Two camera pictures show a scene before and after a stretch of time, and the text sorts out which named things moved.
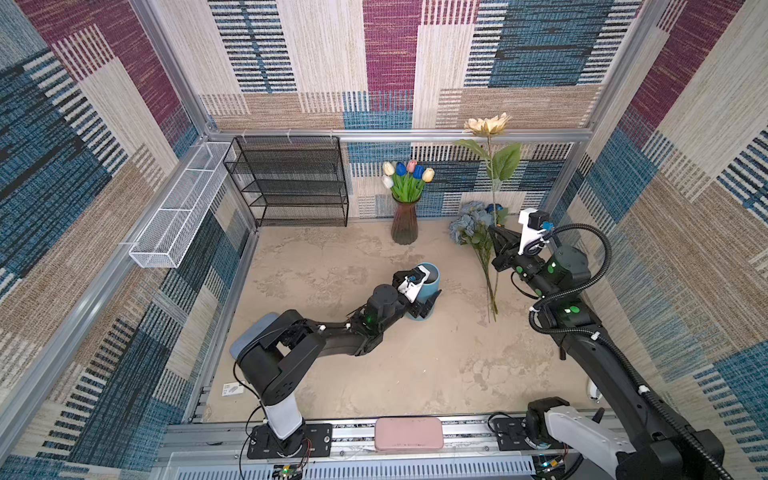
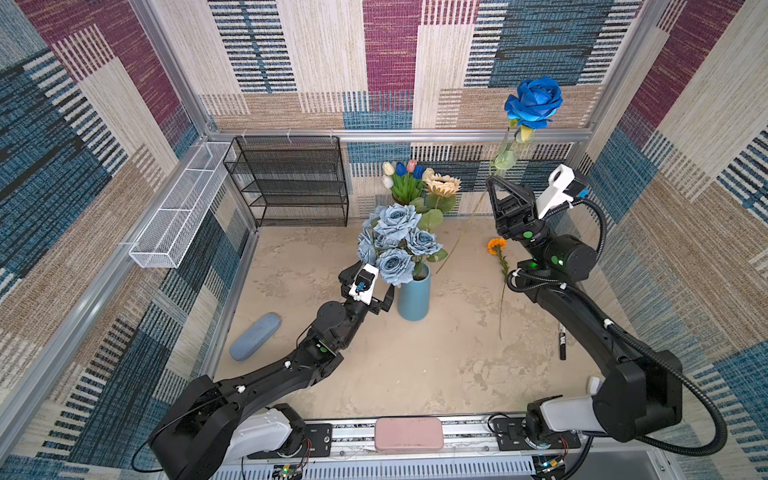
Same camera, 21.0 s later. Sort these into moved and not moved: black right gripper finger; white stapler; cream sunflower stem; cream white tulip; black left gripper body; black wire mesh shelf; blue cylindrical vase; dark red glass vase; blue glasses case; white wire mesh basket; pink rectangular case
Moved: black right gripper finger; black left gripper body; dark red glass vase; blue cylindrical vase; cream sunflower stem
Not moved: blue glasses case; cream white tulip; white wire mesh basket; black wire mesh shelf; pink rectangular case; white stapler
